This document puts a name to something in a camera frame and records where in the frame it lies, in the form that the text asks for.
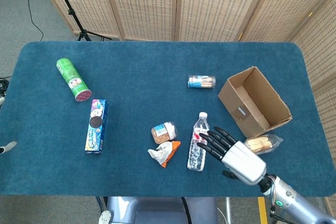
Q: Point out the clear wafer roll canister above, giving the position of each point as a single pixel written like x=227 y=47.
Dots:
x=201 y=81

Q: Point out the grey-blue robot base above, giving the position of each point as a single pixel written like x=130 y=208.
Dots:
x=157 y=211

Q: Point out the left silver grey-fingered robot hand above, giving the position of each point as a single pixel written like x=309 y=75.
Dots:
x=8 y=146

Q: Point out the open cardboard box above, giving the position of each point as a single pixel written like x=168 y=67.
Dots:
x=252 y=103

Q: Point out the black tripod stand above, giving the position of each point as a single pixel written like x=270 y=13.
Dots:
x=76 y=16

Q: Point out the bread in clear bag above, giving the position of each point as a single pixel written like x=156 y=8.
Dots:
x=262 y=144

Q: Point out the metal table leg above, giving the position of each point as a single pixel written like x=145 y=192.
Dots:
x=228 y=209

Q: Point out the orange white snack packet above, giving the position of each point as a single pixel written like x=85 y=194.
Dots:
x=166 y=153

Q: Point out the white perforated bracket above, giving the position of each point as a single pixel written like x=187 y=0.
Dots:
x=104 y=217

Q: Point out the clear water bottle red label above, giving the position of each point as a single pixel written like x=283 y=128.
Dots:
x=197 y=153

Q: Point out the bamboo folding screen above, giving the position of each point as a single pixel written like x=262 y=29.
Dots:
x=210 y=6

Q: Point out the right silver black-fingered robot hand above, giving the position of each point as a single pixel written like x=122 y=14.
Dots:
x=244 y=162

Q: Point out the blue table mat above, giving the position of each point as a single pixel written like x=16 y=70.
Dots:
x=131 y=176

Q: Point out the green chips can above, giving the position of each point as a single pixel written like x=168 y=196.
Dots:
x=73 y=79

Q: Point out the yellow floor strip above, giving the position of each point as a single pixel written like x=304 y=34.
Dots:
x=262 y=211

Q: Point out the small clear nut jar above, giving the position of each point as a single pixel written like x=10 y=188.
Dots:
x=164 y=133

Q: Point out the blue sandwich cookie box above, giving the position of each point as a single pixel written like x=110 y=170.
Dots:
x=96 y=127

